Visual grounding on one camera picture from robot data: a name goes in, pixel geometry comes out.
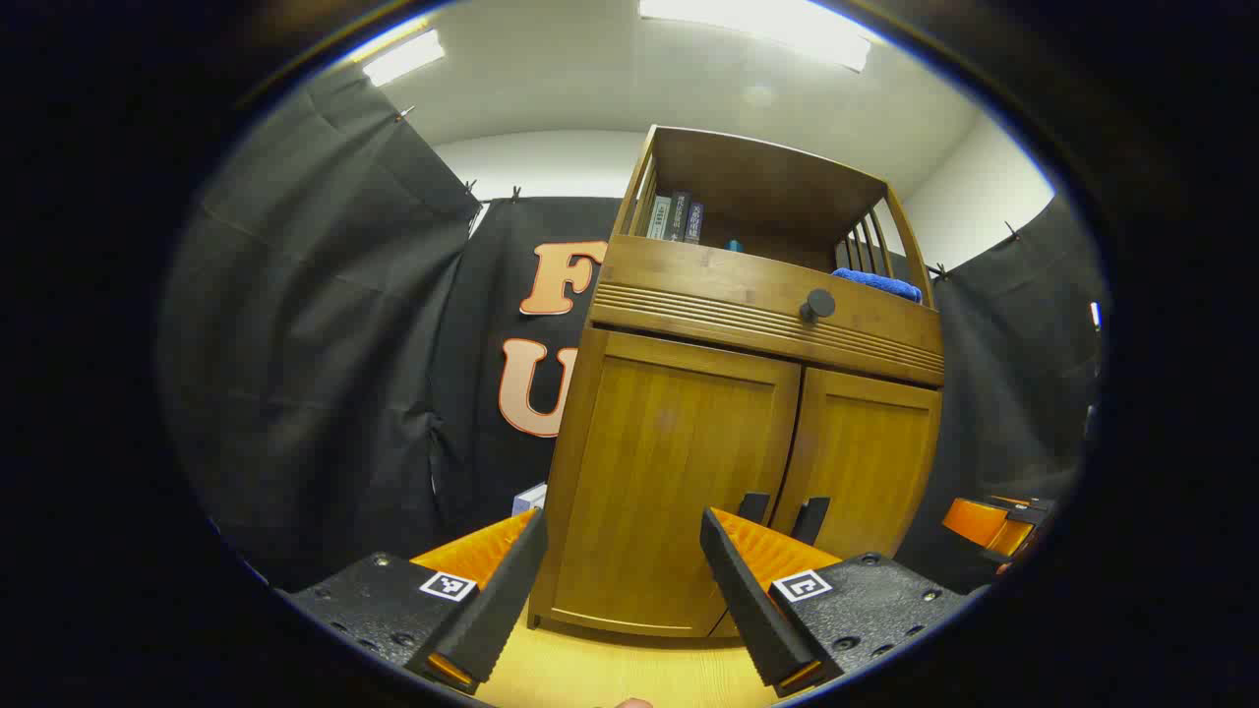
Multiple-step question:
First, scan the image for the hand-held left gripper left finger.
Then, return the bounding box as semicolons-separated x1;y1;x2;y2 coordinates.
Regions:
278;507;549;695

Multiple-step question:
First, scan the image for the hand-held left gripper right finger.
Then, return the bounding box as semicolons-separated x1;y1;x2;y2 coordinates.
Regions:
699;507;985;699

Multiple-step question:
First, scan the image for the wooden shoe cabinet door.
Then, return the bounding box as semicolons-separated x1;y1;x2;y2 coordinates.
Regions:
770;366;943;563
551;329;803;635

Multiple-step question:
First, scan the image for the wooden double-door shoe cabinet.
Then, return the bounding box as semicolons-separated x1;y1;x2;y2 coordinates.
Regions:
527;125;947;640

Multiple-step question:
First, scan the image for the blue towel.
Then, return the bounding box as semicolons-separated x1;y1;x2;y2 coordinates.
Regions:
832;267;924;304

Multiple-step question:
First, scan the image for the wooden ribbed drawer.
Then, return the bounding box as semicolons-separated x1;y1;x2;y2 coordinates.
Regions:
588;234;946;386

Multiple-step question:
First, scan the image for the small ceiling light panel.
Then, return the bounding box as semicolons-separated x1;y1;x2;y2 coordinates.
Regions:
362;29;446;88

